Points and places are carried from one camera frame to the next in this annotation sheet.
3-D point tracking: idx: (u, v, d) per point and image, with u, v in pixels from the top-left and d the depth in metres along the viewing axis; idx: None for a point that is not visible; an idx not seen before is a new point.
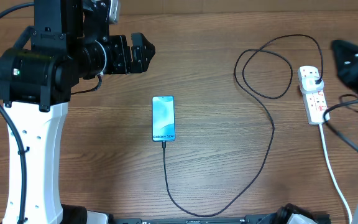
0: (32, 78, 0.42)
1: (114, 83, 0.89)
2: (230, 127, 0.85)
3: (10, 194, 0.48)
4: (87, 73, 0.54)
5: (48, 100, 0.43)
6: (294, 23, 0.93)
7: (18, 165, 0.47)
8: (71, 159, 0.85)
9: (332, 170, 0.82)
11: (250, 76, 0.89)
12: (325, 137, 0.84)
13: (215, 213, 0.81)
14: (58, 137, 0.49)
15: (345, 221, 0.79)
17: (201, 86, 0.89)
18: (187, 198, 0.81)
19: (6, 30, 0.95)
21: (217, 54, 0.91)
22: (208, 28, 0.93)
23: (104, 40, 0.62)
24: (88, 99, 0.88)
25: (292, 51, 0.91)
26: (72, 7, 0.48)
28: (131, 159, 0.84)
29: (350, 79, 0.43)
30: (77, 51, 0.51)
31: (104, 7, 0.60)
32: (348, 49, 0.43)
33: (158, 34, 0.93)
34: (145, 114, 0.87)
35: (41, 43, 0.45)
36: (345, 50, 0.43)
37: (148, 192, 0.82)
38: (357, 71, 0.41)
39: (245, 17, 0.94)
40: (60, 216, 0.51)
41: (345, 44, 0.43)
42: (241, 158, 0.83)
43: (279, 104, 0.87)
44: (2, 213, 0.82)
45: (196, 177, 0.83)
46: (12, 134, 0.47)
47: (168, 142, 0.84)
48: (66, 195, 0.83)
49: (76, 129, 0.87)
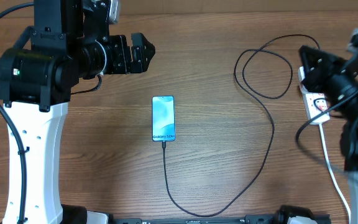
0: (32, 78, 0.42)
1: (114, 83, 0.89)
2: (230, 127, 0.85)
3: (10, 194, 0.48)
4: (87, 73, 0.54)
5: (48, 100, 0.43)
6: (294, 23, 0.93)
7: (18, 165, 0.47)
8: (71, 159, 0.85)
9: (333, 170, 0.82)
11: (250, 76, 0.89)
12: (324, 137, 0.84)
13: (215, 213, 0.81)
14: (58, 137, 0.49)
15: (345, 221, 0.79)
17: (201, 86, 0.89)
18: (187, 198, 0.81)
19: (6, 30, 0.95)
21: (217, 54, 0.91)
22: (208, 28, 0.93)
23: (104, 40, 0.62)
24: (88, 99, 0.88)
25: (292, 51, 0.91)
26: (72, 7, 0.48)
28: (131, 159, 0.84)
29: (314, 87, 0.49)
30: (77, 51, 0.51)
31: (104, 7, 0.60)
32: (311, 54, 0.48)
33: (158, 34, 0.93)
34: (145, 114, 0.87)
35: (41, 43, 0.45)
36: (310, 54, 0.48)
37: (148, 192, 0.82)
38: (315, 78, 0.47)
39: (245, 17, 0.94)
40: (60, 216, 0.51)
41: (310, 48, 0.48)
42: (241, 158, 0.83)
43: (279, 104, 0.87)
44: (2, 213, 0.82)
45: (196, 177, 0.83)
46: (12, 134, 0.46)
47: (168, 142, 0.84)
48: (66, 195, 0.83)
49: (76, 129, 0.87)
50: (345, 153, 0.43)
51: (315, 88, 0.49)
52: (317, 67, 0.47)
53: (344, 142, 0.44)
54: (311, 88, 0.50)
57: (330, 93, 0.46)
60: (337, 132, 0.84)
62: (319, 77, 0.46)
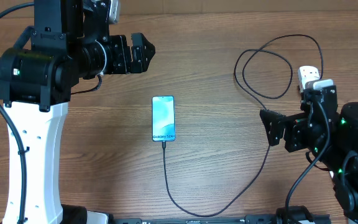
0: (32, 78, 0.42)
1: (114, 83, 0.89)
2: (230, 127, 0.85)
3: (10, 194, 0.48)
4: (87, 73, 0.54)
5: (48, 100, 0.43)
6: (294, 23, 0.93)
7: (18, 165, 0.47)
8: (71, 159, 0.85)
9: None
11: (250, 76, 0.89)
12: None
13: (215, 213, 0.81)
14: (58, 137, 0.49)
15: (345, 221, 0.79)
17: (201, 86, 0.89)
18: (187, 198, 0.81)
19: (6, 30, 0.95)
21: (217, 54, 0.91)
22: (208, 28, 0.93)
23: (104, 40, 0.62)
24: (88, 99, 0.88)
25: (292, 50, 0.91)
26: (72, 7, 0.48)
28: (130, 159, 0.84)
29: (293, 145, 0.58)
30: (77, 51, 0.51)
31: (104, 7, 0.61)
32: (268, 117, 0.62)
33: (158, 34, 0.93)
34: (145, 114, 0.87)
35: (41, 43, 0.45)
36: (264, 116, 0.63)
37: (148, 191, 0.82)
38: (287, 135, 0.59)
39: (245, 17, 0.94)
40: (59, 216, 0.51)
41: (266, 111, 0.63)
42: (241, 158, 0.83)
43: (279, 104, 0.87)
44: (2, 213, 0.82)
45: (196, 177, 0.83)
46: (12, 133, 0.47)
47: (168, 142, 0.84)
48: (66, 195, 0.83)
49: (76, 129, 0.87)
50: (346, 207, 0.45)
51: (294, 145, 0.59)
52: (281, 125, 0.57)
53: (340, 196, 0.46)
54: (291, 147, 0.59)
57: (309, 144, 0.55)
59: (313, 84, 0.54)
60: None
62: (289, 135, 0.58)
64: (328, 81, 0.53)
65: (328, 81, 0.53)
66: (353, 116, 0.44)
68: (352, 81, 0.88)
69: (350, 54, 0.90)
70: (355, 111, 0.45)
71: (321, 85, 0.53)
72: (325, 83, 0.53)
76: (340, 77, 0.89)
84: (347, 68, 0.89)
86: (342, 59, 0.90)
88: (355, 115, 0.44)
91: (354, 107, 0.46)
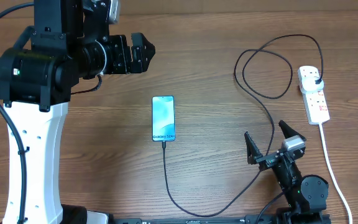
0: (32, 78, 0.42)
1: (114, 83, 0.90)
2: (230, 127, 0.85)
3: (10, 194, 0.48)
4: (87, 73, 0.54)
5: (48, 100, 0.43)
6: (293, 23, 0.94)
7: (18, 165, 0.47)
8: (71, 159, 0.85)
9: (333, 170, 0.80)
11: (250, 76, 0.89)
12: (325, 137, 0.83)
13: (215, 213, 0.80)
14: (58, 137, 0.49)
15: (346, 221, 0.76)
17: (201, 86, 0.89)
18: (187, 198, 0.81)
19: (6, 30, 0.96)
21: (217, 54, 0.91)
22: (208, 28, 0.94)
23: (104, 40, 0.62)
24: (88, 99, 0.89)
25: (292, 50, 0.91)
26: (72, 7, 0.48)
28: (131, 159, 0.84)
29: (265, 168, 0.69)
30: (78, 51, 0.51)
31: (104, 7, 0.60)
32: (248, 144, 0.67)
33: (158, 34, 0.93)
34: (145, 114, 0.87)
35: (42, 43, 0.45)
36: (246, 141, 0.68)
37: (148, 192, 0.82)
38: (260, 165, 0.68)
39: (245, 17, 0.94)
40: (59, 216, 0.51)
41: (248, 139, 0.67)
42: (241, 158, 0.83)
43: (279, 104, 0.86)
44: (2, 213, 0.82)
45: (196, 177, 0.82)
46: (12, 134, 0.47)
47: (168, 142, 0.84)
48: (66, 195, 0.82)
49: (76, 129, 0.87)
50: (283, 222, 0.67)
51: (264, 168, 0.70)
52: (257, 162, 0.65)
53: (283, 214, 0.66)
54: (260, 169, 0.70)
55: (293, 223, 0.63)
57: (276, 175, 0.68)
59: (288, 145, 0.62)
60: (337, 132, 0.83)
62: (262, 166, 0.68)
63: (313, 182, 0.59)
64: (301, 142, 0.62)
65: (300, 144, 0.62)
66: (305, 195, 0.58)
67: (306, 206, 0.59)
68: (352, 81, 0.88)
69: (350, 53, 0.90)
70: (308, 190, 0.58)
71: (294, 145, 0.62)
72: (298, 144, 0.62)
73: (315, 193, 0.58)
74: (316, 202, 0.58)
76: (340, 77, 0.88)
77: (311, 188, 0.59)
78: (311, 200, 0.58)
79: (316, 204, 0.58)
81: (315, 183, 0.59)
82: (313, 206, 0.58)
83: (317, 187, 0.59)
84: (347, 68, 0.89)
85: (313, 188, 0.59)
86: (342, 58, 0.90)
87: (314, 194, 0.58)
88: (307, 193, 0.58)
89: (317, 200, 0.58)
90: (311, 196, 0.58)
91: (309, 183, 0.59)
